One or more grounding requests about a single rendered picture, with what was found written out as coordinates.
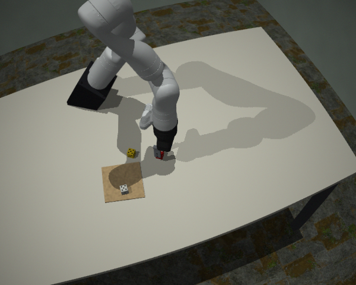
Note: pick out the white die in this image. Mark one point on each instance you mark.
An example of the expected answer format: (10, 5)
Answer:
(124, 189)

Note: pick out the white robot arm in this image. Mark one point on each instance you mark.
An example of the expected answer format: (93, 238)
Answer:
(125, 43)

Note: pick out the yellow die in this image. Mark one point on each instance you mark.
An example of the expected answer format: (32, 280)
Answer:
(131, 153)

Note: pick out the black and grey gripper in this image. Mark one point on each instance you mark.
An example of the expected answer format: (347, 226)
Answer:
(165, 131)

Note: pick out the tan mat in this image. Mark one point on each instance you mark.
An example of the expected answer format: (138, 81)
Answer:
(117, 175)

